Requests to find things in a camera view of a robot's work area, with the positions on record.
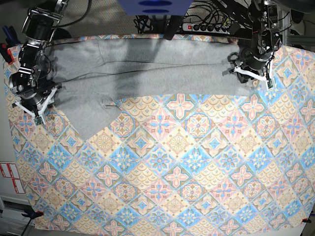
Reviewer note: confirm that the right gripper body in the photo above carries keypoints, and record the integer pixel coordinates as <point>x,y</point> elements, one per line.
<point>30,97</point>

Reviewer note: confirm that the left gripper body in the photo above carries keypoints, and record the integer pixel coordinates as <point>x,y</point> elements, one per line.
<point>251,60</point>

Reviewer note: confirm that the grey T-shirt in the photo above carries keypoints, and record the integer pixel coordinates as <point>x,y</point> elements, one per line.
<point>96,73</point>

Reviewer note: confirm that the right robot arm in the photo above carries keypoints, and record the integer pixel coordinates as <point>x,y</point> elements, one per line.
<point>30,83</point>

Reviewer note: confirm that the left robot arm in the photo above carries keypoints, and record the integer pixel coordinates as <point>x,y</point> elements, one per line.
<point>265,28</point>

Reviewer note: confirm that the left edge spring clamp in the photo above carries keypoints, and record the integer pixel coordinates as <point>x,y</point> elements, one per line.
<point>4,47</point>

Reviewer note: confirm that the white power strip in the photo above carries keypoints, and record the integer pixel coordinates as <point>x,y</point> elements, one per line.
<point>208,28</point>

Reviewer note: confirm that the black table clamp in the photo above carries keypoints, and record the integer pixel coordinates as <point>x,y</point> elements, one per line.
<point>172,27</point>

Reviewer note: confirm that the red white labels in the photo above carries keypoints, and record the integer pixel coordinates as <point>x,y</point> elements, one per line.
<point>9,171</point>

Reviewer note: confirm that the patterned tablecloth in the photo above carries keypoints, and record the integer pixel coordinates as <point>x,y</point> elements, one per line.
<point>179,165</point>

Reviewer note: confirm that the bottom left spring clamp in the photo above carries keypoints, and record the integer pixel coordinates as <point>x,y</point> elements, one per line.
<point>32,214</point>

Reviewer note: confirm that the blue box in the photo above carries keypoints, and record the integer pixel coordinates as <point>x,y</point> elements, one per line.
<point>155,7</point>

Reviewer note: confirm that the bottom right spring clamp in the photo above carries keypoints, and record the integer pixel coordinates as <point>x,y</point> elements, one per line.
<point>306,221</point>

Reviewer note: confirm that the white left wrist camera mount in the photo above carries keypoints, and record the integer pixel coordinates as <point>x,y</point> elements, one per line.
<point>266,80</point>

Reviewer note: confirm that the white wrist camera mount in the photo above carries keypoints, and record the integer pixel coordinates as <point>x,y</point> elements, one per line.
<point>38,116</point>
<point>266,80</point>

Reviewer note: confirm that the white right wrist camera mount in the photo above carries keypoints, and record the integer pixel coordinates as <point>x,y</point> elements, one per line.
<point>38,116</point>

